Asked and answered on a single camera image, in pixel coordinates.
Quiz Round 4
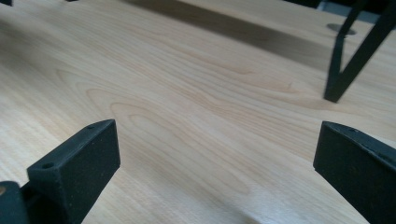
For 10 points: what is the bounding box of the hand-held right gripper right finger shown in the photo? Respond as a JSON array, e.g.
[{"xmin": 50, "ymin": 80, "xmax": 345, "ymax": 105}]
[{"xmin": 313, "ymin": 120, "xmax": 396, "ymax": 224}]

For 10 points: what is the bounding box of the black metal shelf rack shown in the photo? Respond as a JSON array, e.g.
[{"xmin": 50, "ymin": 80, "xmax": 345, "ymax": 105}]
[{"xmin": 323, "ymin": 0, "xmax": 396, "ymax": 104}]

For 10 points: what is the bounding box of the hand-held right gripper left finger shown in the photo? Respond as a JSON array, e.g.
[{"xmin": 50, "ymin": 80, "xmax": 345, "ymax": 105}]
[{"xmin": 27, "ymin": 119, "xmax": 121, "ymax": 224}]

